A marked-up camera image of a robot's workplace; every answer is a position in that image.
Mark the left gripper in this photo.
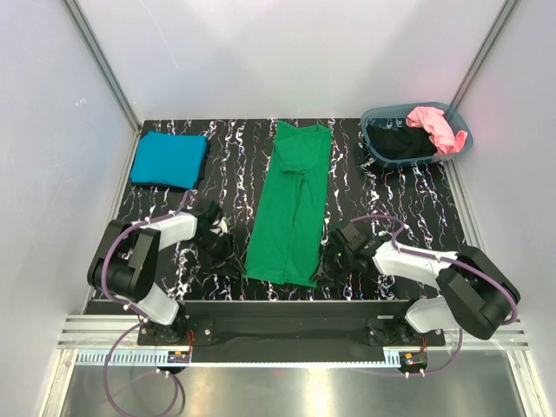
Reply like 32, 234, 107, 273
189, 231, 246, 280

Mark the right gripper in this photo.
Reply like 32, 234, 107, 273
308, 242, 355, 288

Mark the green t-shirt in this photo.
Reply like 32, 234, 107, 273
245, 121, 332, 288

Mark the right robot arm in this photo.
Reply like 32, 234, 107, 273
310, 222, 520, 345

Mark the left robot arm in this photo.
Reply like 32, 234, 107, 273
87, 199, 245, 345

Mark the folded blue t-shirt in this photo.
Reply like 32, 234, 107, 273
130, 131, 209, 189

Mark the black t-shirt in basket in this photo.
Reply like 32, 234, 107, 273
367, 125, 437, 160

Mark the blue plastic basket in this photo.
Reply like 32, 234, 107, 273
361, 102, 473, 169

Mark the pink t-shirt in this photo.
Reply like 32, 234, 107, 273
406, 106, 468, 155

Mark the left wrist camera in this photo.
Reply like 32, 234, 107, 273
210, 217, 228, 235

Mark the slotted cable duct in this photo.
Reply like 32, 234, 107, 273
76, 347, 400, 368

